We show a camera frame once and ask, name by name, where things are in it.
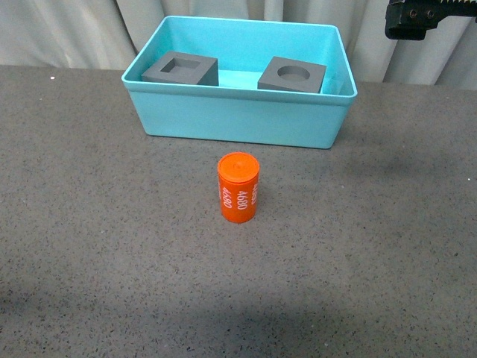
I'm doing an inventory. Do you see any white curtain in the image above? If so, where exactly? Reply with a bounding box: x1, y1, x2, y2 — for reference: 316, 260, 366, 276
1, 1, 476, 90

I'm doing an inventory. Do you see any gray block round hole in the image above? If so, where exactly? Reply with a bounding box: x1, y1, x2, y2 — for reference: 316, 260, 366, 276
257, 56, 326, 94

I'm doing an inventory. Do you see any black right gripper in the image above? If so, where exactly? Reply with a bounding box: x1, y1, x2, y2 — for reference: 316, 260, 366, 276
385, 0, 476, 40

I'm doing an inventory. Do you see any gray cube square hole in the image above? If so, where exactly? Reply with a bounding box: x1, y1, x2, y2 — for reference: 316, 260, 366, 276
142, 51, 219, 86

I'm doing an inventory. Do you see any blue plastic box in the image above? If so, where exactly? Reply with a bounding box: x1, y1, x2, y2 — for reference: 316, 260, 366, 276
121, 16, 358, 149

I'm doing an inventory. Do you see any orange cylinder 4680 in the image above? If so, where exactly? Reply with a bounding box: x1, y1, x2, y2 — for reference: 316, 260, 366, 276
217, 152, 260, 224

